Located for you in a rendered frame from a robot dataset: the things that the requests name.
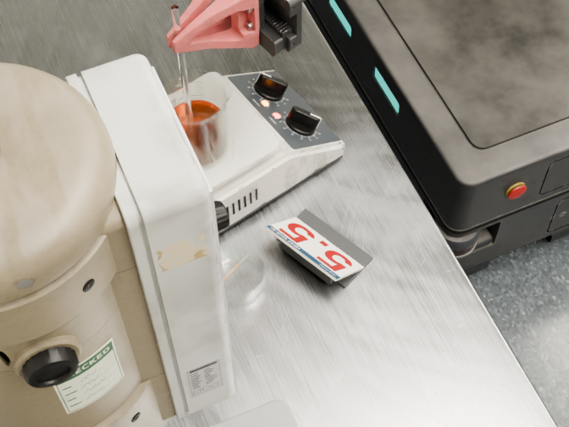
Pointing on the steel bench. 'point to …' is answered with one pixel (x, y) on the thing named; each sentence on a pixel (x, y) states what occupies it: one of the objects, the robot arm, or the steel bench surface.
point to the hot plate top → (242, 142)
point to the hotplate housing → (273, 173)
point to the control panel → (323, 135)
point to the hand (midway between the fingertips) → (178, 40)
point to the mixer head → (106, 254)
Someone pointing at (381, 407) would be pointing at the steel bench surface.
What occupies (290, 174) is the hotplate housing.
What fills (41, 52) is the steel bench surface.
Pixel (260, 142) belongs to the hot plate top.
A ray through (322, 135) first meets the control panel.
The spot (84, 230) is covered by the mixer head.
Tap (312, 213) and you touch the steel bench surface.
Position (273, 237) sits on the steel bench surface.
